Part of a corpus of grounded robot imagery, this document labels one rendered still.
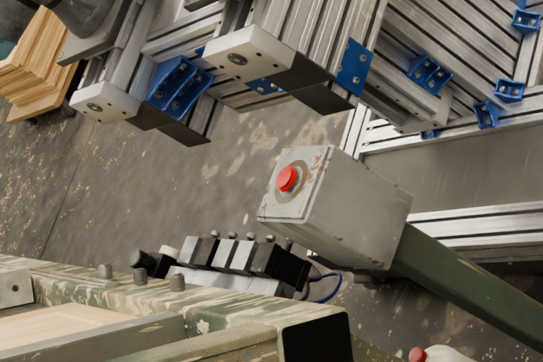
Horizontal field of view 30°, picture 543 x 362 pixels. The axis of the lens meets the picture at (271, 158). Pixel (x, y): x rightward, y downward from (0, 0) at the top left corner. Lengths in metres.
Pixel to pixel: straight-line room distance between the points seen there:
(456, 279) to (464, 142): 0.80
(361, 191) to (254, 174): 1.98
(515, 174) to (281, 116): 1.38
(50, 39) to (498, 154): 3.13
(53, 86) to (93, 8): 2.93
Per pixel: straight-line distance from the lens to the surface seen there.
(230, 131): 3.65
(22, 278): 2.08
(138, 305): 1.68
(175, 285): 1.67
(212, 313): 1.48
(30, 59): 4.94
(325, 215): 1.38
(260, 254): 1.71
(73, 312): 1.82
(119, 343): 1.51
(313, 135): 3.21
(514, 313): 1.69
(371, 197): 1.43
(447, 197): 2.30
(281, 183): 1.40
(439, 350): 2.21
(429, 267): 1.55
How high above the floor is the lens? 1.67
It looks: 30 degrees down
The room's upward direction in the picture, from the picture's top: 59 degrees counter-clockwise
